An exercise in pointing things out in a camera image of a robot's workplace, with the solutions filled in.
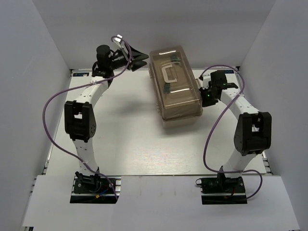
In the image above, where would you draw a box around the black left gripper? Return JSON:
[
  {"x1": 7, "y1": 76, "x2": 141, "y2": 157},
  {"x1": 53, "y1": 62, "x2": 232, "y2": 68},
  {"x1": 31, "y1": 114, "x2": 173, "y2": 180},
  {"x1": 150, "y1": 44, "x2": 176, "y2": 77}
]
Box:
[{"x1": 108, "y1": 41, "x2": 148, "y2": 71}]

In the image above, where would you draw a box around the beige plastic toolbox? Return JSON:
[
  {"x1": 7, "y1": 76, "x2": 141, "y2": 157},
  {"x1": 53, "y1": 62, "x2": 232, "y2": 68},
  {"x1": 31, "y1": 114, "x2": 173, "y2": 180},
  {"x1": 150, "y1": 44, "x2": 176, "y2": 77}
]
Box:
[{"x1": 149, "y1": 46, "x2": 203, "y2": 128}]

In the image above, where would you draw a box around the stubby green orange-capped screwdriver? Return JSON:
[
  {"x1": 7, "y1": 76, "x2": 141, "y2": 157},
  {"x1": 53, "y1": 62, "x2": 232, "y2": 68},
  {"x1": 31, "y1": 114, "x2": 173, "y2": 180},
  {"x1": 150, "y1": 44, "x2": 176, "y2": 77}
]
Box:
[{"x1": 164, "y1": 83, "x2": 170, "y2": 94}]

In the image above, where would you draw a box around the stubby green handled screwdriver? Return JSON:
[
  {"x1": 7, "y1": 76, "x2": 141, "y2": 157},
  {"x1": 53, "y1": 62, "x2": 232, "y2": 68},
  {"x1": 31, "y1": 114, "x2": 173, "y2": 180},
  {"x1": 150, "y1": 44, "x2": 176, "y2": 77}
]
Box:
[{"x1": 170, "y1": 55, "x2": 179, "y2": 62}]

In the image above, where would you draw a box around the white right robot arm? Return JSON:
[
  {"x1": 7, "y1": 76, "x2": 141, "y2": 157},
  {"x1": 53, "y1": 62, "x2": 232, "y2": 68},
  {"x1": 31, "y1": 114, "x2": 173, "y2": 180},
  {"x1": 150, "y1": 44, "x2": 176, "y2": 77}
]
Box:
[{"x1": 200, "y1": 70, "x2": 272, "y2": 192}]

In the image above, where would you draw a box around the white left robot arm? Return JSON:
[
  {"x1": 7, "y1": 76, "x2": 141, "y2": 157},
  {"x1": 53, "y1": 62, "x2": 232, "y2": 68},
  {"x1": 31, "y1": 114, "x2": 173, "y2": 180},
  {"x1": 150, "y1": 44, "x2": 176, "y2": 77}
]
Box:
[{"x1": 64, "y1": 45, "x2": 149, "y2": 192}]

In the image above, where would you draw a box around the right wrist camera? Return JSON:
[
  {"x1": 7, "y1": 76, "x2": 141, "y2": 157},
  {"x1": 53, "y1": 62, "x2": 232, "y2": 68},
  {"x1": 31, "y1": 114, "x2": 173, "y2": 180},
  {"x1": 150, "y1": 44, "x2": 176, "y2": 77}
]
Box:
[{"x1": 198, "y1": 74, "x2": 211, "y2": 89}]

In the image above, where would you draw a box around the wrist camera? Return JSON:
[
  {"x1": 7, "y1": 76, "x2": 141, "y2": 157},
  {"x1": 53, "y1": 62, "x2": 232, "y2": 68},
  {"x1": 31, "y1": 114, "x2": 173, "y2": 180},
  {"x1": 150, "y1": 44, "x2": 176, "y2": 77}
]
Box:
[
  {"x1": 198, "y1": 74, "x2": 211, "y2": 89},
  {"x1": 111, "y1": 35, "x2": 125, "y2": 49}
]

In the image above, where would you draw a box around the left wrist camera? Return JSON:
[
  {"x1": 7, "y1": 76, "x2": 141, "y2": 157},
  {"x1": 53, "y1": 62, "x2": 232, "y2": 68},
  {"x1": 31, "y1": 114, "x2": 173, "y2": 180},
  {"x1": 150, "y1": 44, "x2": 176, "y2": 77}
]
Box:
[{"x1": 111, "y1": 35, "x2": 125, "y2": 49}]

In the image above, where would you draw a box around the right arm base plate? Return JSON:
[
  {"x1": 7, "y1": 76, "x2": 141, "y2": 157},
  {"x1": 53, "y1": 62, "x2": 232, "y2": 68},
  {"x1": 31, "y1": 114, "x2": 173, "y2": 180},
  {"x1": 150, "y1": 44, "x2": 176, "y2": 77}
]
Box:
[{"x1": 195, "y1": 177, "x2": 247, "y2": 205}]

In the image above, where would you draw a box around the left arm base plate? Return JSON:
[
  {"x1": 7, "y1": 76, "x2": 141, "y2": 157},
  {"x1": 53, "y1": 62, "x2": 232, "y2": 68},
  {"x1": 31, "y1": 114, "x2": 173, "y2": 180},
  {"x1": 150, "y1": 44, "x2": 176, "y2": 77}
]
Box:
[{"x1": 70, "y1": 176, "x2": 121, "y2": 204}]

